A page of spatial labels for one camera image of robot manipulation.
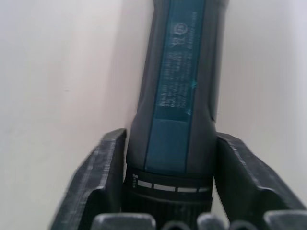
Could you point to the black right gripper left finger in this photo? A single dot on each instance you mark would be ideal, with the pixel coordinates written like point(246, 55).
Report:
point(96, 172)

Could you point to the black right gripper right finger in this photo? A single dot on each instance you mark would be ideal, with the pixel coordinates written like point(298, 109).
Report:
point(251, 172)

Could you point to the blue and grey electric screwdriver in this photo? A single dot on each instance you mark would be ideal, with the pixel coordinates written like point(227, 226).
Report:
point(172, 107)

